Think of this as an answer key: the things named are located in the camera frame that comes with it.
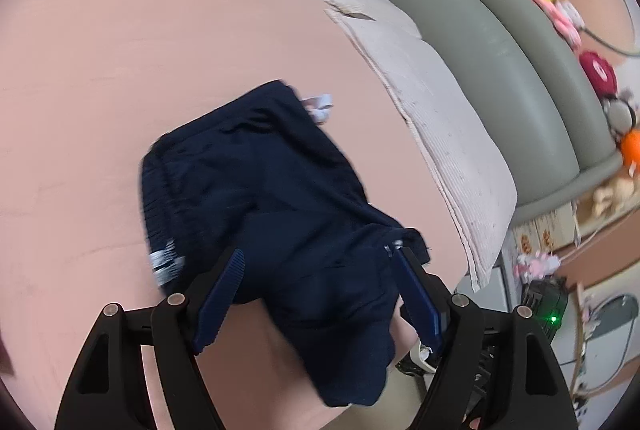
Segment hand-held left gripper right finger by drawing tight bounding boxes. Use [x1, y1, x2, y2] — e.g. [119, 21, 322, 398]
[391, 247, 572, 430]

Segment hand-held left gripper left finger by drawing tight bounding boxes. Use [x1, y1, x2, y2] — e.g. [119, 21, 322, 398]
[52, 248, 246, 430]

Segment navy shorts with silver stripes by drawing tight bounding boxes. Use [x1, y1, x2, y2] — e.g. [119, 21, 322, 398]
[137, 79, 431, 408]

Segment pink paw phone holder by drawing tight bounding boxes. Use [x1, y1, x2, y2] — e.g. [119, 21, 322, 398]
[515, 250, 561, 283]

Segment printed cardboard box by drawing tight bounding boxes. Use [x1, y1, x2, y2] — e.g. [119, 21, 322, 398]
[515, 205, 581, 261]

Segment beige plush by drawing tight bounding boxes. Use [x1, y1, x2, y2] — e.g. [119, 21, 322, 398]
[592, 177, 640, 216]

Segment light checked blanket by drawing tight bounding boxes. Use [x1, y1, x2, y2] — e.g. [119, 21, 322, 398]
[325, 8, 518, 291]

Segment orange plush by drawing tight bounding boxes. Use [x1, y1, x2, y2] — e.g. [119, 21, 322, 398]
[617, 130, 640, 176]

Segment black and white plush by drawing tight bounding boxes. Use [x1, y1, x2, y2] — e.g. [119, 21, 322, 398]
[600, 93, 640, 141]

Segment red bear plush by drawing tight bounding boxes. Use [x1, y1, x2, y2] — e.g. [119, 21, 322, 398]
[577, 52, 618, 98]

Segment bed with pink sheet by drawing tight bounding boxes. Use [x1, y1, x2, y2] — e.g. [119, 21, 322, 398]
[0, 0, 476, 430]

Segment grey-green padded headboard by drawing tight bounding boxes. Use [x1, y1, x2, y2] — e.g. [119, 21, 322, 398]
[335, 0, 623, 221]

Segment pink and white cat plush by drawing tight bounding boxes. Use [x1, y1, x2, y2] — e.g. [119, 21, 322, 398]
[530, 0, 586, 48]

